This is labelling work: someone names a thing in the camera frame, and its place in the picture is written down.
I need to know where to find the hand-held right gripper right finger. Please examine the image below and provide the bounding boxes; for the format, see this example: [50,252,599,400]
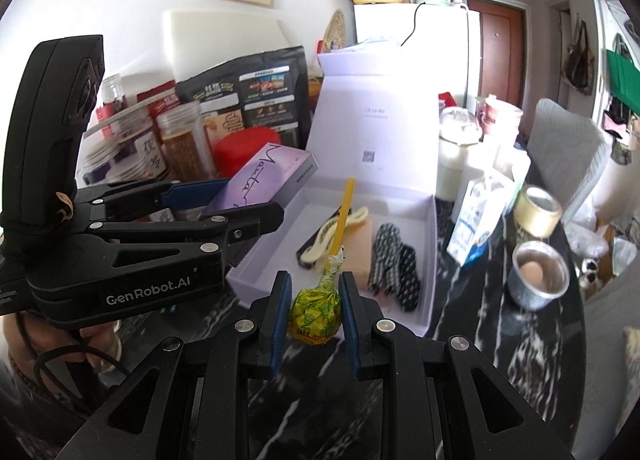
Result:
[338,270,576,460]

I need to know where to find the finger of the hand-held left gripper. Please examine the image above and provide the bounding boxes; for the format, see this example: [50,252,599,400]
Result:
[87,201,285,271]
[75,179,233,222]

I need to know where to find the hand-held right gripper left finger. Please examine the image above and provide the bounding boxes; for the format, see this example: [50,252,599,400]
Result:
[52,270,293,460]

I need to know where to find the yellow lollipop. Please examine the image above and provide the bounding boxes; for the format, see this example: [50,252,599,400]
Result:
[290,177,356,346]

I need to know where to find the purple cosmetic box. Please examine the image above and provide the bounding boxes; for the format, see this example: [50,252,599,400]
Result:
[202,143,319,213]

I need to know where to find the cream hair claw clip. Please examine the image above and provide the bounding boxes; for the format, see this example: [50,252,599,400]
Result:
[297,207,370,270]

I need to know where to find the black polka dot scrunchie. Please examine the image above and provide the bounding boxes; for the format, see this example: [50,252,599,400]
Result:
[367,223,421,313]

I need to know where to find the gold box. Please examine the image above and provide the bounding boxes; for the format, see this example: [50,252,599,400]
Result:
[342,220,381,286]

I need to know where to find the white gift box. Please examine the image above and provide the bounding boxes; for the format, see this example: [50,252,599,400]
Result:
[225,43,441,336]

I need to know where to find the person's left hand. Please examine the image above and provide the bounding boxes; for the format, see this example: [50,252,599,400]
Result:
[2,315,123,373]

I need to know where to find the clear jar of brown granules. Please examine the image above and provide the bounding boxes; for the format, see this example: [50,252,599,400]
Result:
[156,101,217,181]

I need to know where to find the red canister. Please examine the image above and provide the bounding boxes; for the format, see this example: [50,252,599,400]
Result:
[215,127,282,178]

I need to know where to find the white labelled food bag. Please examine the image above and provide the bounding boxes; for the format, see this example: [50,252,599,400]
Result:
[80,125,168,186]

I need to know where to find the black printed food bag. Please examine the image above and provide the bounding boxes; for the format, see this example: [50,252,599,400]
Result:
[175,45,308,151]

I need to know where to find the white blue milk carton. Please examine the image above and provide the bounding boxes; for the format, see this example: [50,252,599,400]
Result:
[446,177,516,266]

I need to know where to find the metal bowl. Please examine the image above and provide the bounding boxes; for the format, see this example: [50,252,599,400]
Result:
[510,240,571,312]

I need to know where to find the brown egg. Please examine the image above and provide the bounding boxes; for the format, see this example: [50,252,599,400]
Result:
[520,260,545,286]

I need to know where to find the white blender jar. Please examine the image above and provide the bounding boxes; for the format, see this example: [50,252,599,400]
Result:
[436,108,483,201]

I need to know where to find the round woven fan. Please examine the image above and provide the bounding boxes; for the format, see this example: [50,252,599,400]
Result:
[322,9,348,52]

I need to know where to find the beige tape roll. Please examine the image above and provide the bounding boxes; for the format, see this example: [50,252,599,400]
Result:
[514,185,563,237]

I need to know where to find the panda slippers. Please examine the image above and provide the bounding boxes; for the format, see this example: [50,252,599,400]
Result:
[580,257,608,288]

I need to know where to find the stack of pink paper cups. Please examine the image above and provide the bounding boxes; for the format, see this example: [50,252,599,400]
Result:
[475,95,523,141]

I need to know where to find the white plastic bags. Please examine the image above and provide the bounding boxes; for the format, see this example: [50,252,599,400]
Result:
[570,200,636,261]

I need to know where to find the white refrigerator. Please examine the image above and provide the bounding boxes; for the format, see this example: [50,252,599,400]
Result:
[354,3,481,111]

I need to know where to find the grey leaf pattern chair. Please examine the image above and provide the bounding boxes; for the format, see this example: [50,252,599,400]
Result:
[520,98,621,226]

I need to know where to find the brown door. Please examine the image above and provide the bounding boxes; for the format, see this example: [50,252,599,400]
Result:
[465,0,528,114]

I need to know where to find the dark hanging handbag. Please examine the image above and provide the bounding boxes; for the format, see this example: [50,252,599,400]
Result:
[562,13,596,94]

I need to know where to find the green bag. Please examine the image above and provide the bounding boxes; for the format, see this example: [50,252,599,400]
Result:
[605,48,640,116]

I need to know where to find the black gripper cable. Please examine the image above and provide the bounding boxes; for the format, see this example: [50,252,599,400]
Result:
[15,310,131,397]

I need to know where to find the black power cable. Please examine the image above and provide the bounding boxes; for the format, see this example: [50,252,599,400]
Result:
[399,3,427,47]

